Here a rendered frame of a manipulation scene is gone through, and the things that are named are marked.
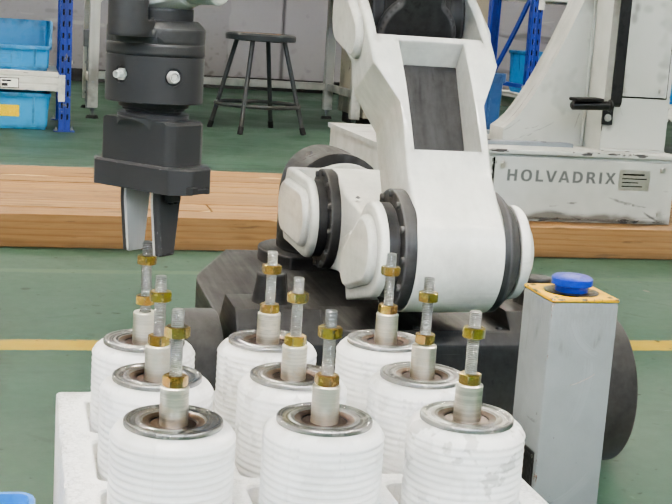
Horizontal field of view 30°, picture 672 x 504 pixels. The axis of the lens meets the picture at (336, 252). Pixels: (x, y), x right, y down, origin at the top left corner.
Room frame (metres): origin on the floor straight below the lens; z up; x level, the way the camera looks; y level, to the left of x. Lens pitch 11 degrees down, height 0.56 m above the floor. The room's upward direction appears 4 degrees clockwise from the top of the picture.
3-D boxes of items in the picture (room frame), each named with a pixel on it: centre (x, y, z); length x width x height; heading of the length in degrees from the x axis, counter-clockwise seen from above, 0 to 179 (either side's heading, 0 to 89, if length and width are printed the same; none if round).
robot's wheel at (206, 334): (1.50, 0.16, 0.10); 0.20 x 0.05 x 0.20; 14
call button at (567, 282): (1.20, -0.23, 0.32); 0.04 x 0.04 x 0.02
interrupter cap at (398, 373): (1.08, -0.08, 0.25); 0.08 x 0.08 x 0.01
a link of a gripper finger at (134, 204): (1.15, 0.19, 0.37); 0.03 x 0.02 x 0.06; 147
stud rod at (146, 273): (1.14, 0.17, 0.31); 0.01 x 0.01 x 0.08
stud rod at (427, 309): (1.08, -0.08, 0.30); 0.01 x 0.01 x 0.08
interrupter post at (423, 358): (1.08, -0.08, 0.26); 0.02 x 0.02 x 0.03
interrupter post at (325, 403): (0.94, 0.00, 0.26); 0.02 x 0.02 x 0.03
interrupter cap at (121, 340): (1.14, 0.17, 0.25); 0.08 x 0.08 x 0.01
